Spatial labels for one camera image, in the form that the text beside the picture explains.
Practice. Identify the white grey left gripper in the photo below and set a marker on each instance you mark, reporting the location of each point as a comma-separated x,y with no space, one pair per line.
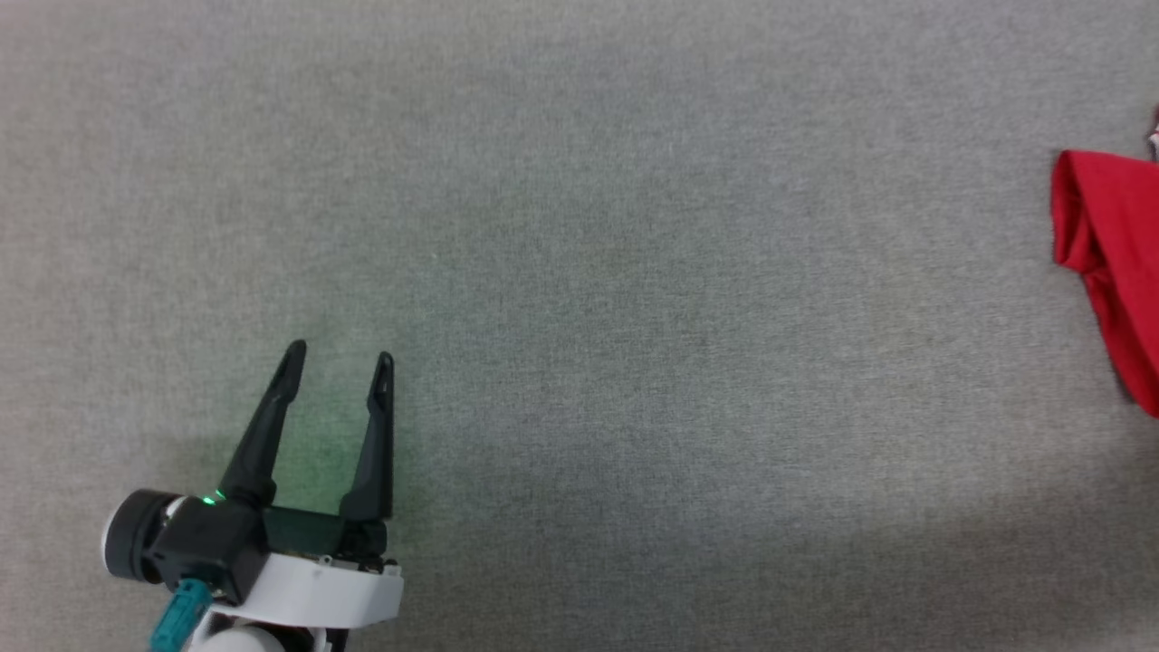
317,589

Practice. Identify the red white basketball jersey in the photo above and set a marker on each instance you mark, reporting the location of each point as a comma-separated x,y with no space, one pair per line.
1118,235

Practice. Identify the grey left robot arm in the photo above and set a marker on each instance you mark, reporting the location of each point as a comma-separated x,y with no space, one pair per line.
240,641

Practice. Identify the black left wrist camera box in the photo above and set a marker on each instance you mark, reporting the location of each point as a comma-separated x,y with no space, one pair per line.
213,548

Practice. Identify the teal left camera connector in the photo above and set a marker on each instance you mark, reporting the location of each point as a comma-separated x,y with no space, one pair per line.
179,616

